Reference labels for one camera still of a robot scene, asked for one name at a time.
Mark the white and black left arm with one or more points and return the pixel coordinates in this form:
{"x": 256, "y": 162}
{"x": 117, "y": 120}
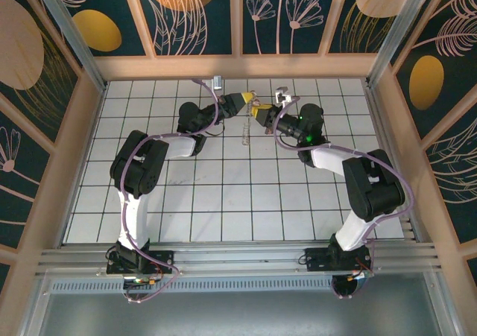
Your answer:
{"x": 139, "y": 220}

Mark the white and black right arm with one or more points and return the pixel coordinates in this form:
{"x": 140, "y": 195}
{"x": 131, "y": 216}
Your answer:
{"x": 352, "y": 235}

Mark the feather and oval art panel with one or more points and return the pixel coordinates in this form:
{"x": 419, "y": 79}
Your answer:
{"x": 426, "y": 82}

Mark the perforated metal strip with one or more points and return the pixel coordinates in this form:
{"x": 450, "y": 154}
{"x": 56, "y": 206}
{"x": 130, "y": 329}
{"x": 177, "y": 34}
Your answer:
{"x": 223, "y": 285}

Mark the grey metal sheet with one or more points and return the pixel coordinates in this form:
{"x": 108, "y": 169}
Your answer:
{"x": 238, "y": 313}

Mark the flower wall art panel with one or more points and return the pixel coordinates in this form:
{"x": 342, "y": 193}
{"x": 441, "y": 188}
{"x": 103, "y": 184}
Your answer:
{"x": 22, "y": 187}
{"x": 268, "y": 38}

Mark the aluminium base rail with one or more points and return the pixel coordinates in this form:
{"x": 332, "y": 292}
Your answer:
{"x": 238, "y": 257}

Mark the aluminium corner post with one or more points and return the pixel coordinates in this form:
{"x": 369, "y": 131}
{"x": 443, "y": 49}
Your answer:
{"x": 398, "y": 34}
{"x": 71, "y": 34}

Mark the orange oval wall art panel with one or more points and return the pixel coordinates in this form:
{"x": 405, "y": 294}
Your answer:
{"x": 97, "y": 30}

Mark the leaf wall art panel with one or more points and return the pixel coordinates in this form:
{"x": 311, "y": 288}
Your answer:
{"x": 458, "y": 172}

